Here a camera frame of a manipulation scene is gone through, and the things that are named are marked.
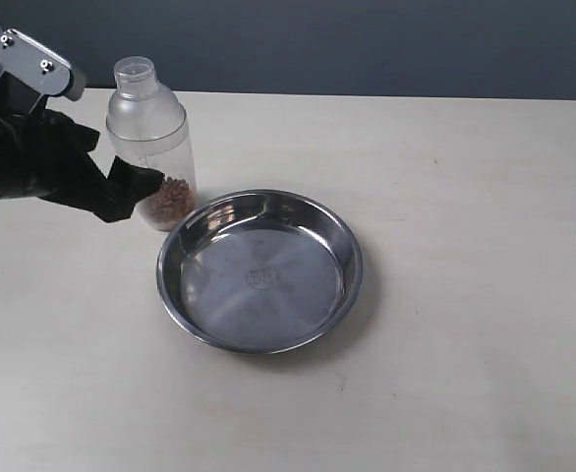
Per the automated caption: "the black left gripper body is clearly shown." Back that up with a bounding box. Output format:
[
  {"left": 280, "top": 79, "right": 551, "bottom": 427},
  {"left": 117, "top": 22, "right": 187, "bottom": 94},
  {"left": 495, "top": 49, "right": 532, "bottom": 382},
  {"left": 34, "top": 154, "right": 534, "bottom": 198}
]
[{"left": 0, "top": 73, "right": 115, "bottom": 223}]

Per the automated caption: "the clear plastic shaker bottle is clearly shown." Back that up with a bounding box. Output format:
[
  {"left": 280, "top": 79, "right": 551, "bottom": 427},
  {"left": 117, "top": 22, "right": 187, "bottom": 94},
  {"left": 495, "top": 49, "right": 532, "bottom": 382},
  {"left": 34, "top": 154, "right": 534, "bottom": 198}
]
[{"left": 106, "top": 56, "right": 197, "bottom": 231}]

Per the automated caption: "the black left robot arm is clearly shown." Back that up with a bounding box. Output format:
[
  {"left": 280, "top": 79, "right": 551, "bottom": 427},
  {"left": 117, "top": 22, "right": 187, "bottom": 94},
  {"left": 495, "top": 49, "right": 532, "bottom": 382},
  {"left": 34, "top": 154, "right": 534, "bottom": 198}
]
[{"left": 0, "top": 73, "right": 164, "bottom": 223}]

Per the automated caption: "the round stainless steel plate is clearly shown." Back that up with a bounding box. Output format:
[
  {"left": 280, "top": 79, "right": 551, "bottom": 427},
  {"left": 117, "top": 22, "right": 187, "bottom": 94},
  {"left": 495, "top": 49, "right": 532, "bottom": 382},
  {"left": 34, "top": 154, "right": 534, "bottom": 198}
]
[{"left": 156, "top": 189, "right": 364, "bottom": 355}]

